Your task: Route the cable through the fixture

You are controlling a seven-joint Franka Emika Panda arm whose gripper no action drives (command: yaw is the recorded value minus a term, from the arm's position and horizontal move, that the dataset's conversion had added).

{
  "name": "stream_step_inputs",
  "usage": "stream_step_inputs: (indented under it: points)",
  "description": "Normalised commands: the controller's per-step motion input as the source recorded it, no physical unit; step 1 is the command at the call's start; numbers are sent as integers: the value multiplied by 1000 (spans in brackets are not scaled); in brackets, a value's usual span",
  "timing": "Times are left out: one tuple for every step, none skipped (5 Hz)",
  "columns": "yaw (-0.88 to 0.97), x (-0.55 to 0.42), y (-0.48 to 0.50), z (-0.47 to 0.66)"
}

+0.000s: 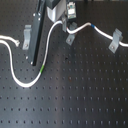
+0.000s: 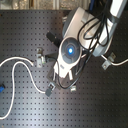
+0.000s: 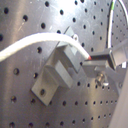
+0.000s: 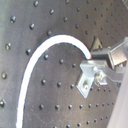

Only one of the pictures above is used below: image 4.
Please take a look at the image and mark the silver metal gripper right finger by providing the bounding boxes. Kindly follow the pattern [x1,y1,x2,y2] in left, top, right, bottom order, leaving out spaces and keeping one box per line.
[91,37,128,68]

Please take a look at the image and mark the white cable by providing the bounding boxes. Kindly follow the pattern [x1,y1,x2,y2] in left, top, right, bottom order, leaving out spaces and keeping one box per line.
[15,34,92,128]

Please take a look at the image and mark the black perforated breadboard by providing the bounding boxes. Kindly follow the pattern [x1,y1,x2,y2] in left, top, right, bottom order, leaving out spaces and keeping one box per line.
[0,0,128,128]

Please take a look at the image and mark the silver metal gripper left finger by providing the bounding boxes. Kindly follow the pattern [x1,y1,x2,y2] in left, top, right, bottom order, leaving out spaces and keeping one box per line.
[77,60,125,98]

